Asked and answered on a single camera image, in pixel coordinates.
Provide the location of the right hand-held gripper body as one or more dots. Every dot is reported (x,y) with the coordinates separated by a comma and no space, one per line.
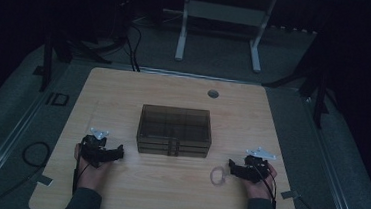
(253,171)

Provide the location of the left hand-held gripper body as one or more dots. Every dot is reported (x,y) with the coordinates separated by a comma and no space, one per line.
(94,151)

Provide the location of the smoky acrylic drawer with dividers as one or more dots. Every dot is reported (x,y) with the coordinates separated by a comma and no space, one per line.
(154,140)

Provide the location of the smoky acrylic drawer cabinet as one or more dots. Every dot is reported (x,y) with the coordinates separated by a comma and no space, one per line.
(176,112)

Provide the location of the person's right hand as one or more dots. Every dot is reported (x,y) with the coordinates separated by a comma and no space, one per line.
(260,192)

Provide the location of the person's left hand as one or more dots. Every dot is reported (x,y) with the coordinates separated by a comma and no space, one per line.
(90,177)

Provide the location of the grey tape piece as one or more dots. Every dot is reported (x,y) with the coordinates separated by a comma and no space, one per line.
(290,194)
(44,180)

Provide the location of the black metal stand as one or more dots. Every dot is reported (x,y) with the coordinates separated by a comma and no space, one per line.
(320,101)
(47,63)

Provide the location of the black rectangular floor bracket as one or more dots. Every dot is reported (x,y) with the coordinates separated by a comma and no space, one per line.
(60,99)

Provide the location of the metal floor rail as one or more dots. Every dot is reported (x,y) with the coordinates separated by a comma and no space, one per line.
(6,144)
(332,173)

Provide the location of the white metal desk frame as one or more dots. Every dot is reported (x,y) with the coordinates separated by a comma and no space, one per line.
(225,13)

